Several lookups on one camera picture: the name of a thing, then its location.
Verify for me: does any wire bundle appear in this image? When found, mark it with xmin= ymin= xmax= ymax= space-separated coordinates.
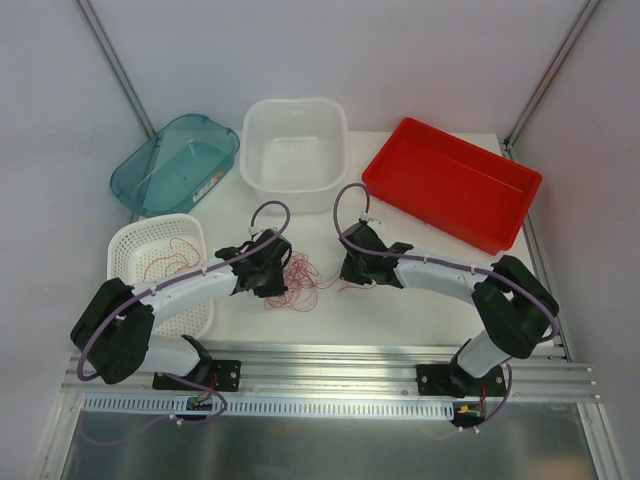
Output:
xmin=262 ymin=249 xmax=351 ymax=314

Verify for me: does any red striped wire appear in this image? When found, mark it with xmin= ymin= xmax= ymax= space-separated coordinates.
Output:
xmin=142 ymin=235 xmax=206 ymax=281

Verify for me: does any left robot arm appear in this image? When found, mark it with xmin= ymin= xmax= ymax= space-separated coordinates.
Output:
xmin=70 ymin=229 xmax=293 ymax=390

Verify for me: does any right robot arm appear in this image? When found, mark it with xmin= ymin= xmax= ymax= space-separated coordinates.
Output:
xmin=339 ymin=220 xmax=559 ymax=398

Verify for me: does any white perforated basket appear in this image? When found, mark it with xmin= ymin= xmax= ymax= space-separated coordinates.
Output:
xmin=107 ymin=213 xmax=217 ymax=337

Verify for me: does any white plastic tub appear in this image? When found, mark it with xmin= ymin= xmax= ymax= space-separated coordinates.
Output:
xmin=239 ymin=97 xmax=351 ymax=213

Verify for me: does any teal transparent plastic bin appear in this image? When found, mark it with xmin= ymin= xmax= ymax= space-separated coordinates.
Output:
xmin=110 ymin=114 xmax=240 ymax=218

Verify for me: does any red plastic tray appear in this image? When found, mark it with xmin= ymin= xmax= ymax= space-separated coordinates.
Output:
xmin=362 ymin=117 xmax=543 ymax=255

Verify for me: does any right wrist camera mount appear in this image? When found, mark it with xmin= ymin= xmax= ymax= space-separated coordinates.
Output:
xmin=359 ymin=212 xmax=382 ymax=225

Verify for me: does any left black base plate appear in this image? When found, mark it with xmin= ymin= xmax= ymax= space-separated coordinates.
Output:
xmin=152 ymin=358 xmax=242 ymax=392

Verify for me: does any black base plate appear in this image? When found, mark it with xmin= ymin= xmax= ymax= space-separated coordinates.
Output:
xmin=152 ymin=358 xmax=242 ymax=392
xmin=416 ymin=364 xmax=506 ymax=399

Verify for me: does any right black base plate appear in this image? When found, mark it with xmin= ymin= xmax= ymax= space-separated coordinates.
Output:
xmin=416 ymin=364 xmax=506 ymax=399

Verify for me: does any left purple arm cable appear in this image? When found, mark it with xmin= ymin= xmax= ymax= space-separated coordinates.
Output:
xmin=77 ymin=201 xmax=294 ymax=381

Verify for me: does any right aluminium frame post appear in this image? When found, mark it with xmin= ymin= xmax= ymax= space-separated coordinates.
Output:
xmin=502 ymin=0 xmax=604 ymax=158

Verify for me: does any aluminium frame post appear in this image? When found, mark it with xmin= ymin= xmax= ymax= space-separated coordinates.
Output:
xmin=73 ymin=0 xmax=156 ymax=138
xmin=502 ymin=0 xmax=604 ymax=158

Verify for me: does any aluminium mounting rail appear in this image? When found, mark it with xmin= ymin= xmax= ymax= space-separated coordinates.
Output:
xmin=62 ymin=342 xmax=600 ymax=404

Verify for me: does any white slotted cable duct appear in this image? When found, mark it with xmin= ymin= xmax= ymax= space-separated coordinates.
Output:
xmin=82 ymin=394 xmax=454 ymax=421

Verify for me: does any left aluminium frame post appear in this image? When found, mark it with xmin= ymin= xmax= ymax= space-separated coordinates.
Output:
xmin=73 ymin=0 xmax=156 ymax=138

